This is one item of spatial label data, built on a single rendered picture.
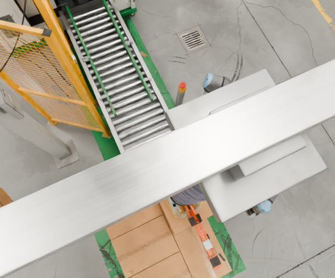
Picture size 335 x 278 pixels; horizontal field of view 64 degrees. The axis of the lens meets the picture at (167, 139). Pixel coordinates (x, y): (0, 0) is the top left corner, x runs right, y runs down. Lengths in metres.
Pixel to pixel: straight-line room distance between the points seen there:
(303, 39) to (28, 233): 4.71
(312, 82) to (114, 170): 0.41
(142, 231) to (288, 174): 2.39
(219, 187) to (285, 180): 0.16
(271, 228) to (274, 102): 3.31
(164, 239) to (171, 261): 0.22
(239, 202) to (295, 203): 3.30
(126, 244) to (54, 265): 1.07
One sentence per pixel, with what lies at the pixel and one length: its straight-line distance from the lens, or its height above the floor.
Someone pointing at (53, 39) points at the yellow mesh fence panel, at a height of 2.05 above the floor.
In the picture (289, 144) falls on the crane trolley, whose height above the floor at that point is 2.96.
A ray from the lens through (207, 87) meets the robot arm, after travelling 2.19.
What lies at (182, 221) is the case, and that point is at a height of 0.94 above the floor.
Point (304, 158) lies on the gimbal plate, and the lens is 0.74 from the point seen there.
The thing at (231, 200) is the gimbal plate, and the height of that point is 2.87.
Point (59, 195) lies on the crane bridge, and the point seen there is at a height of 3.05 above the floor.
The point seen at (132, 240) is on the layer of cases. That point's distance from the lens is 2.99.
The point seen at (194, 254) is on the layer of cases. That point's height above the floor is 0.54.
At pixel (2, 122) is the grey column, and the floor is 1.46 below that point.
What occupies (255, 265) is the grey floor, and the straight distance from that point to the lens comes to 3.76.
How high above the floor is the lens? 3.51
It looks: 74 degrees down
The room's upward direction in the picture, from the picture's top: 9 degrees clockwise
